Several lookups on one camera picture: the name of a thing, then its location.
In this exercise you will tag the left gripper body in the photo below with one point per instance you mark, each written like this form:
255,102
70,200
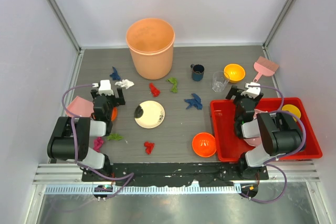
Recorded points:
112,103

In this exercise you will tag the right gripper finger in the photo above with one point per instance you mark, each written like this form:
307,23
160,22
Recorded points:
234,91
258,97

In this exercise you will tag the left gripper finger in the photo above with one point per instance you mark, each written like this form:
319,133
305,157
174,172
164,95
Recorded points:
119,99
94,94

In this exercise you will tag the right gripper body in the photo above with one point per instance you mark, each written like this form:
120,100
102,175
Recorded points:
238,100

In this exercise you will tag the orange bowl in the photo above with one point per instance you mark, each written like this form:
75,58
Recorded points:
114,113
204,144

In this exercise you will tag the pink dustpan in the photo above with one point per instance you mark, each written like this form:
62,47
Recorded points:
81,107

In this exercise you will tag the pink hand brush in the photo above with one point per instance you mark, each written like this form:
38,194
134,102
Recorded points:
264,67

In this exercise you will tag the green paper scrap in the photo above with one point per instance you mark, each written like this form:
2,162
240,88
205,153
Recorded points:
173,82
114,137

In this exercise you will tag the cream plate with black patch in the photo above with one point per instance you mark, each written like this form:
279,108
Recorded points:
149,114

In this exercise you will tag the magenta paper scrap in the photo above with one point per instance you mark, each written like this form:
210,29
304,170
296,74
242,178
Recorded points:
98,142

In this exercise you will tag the orange bowl front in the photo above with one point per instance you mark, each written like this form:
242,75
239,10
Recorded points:
204,144

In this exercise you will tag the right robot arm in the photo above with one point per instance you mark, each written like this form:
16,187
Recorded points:
281,132

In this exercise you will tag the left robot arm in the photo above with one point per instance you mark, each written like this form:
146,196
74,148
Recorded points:
70,138

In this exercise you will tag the white paper scrap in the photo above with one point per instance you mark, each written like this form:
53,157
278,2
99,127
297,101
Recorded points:
124,83

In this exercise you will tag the yellow-orange bowl back right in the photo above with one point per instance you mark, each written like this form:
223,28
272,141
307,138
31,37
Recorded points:
235,72

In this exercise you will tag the clear drinking glass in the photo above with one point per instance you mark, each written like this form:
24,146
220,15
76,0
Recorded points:
220,81

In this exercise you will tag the blue paper scrap back left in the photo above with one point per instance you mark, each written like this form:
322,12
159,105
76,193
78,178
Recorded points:
114,75

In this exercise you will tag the blue paper scrap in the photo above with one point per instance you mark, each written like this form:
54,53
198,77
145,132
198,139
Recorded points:
194,102
114,75

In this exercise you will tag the yellow cup in tray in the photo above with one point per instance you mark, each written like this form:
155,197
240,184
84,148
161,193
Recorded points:
293,110

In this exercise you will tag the red paper scrap centre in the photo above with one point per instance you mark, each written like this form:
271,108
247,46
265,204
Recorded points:
154,90

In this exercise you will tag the red paper scrap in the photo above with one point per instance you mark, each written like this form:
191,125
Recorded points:
154,90
149,147

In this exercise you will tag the pink dotted plate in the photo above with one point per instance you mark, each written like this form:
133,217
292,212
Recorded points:
256,140

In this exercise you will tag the blue paper scrap right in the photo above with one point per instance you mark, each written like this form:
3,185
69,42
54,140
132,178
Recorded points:
194,102

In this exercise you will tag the dark blue mug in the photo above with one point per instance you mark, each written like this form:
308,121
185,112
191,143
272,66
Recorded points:
197,72

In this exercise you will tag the red plastic tray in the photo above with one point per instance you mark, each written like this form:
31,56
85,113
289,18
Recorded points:
230,147

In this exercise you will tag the red paper scrap front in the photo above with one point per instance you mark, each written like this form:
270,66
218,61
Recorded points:
149,147

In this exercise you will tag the orange plastic waste bin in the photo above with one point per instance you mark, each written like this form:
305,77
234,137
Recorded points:
151,42

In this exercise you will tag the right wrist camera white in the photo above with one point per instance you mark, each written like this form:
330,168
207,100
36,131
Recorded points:
252,90

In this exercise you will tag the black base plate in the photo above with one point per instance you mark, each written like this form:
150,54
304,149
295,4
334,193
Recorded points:
207,174

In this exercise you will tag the front aluminium rail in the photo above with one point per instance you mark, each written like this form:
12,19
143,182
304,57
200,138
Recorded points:
300,171

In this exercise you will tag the slotted cable duct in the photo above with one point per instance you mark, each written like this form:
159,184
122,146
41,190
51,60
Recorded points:
134,190

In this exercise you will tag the left aluminium frame post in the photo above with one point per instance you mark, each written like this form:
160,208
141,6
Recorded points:
64,24

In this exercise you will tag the aluminium frame post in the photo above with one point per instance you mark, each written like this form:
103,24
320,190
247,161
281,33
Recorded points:
280,18
64,24

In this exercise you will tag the right aluminium frame post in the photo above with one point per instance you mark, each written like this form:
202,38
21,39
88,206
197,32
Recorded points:
280,18

